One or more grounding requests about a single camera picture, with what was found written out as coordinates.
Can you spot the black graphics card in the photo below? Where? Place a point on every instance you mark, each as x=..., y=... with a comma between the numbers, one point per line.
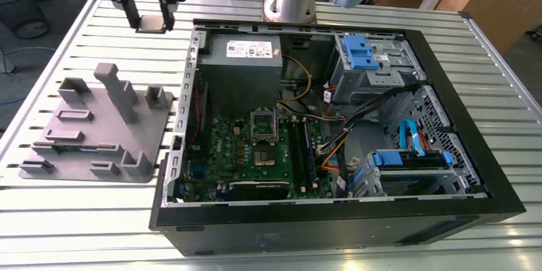
x=258, y=188

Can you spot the CPU socket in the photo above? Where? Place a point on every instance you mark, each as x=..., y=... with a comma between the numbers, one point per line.
x=265, y=156

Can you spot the silver drive cage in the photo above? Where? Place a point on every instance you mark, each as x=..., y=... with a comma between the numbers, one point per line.
x=381, y=80

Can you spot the black PC case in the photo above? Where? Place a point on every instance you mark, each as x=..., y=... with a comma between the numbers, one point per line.
x=338, y=229

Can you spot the grey parts rack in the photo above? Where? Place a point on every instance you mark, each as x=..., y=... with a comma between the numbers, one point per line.
x=157, y=131

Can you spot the silver CPU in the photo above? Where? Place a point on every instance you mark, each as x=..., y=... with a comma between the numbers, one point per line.
x=151, y=23

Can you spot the green motherboard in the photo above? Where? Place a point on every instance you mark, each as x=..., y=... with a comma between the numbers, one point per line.
x=229, y=163

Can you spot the blue expansion slot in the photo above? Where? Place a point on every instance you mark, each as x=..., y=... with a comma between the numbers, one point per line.
x=198, y=171

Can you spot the green RAM stick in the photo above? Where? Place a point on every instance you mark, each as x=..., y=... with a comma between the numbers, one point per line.
x=73, y=149

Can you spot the blue drive carrier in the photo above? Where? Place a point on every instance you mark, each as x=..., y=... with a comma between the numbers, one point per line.
x=360, y=58

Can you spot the black RAM slot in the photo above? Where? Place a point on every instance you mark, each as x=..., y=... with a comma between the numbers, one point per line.
x=309, y=153
x=297, y=153

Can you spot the silver disk bay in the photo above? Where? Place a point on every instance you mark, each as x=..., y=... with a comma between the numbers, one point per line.
x=424, y=179

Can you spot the grey power supply unit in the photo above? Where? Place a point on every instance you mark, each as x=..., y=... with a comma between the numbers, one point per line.
x=237, y=74

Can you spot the hard disk in blue carrier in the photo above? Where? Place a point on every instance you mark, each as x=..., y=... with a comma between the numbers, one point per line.
x=388, y=158

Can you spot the wooden cabinet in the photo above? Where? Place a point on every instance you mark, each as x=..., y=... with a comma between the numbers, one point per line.
x=504, y=4

